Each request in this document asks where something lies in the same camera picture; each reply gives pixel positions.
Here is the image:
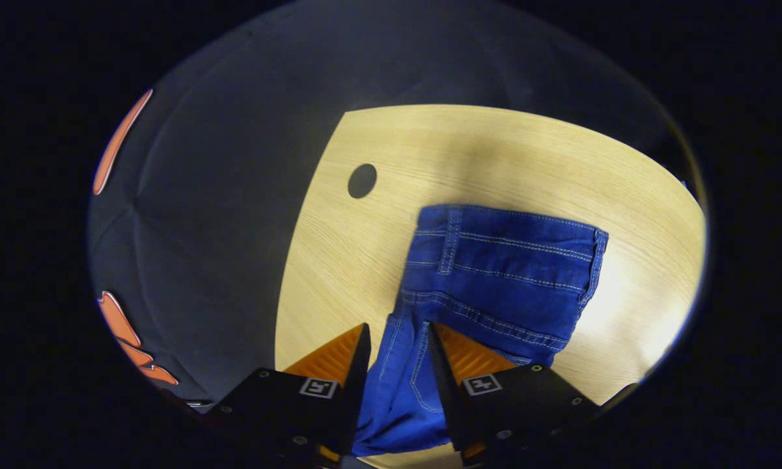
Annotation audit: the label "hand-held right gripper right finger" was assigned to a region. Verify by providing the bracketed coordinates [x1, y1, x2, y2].
[428, 322, 603, 466]

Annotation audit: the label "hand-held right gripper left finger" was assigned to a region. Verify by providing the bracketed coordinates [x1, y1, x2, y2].
[202, 322, 372, 466]

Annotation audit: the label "blue denim jeans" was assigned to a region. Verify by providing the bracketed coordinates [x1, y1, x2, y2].
[352, 204, 609, 457]

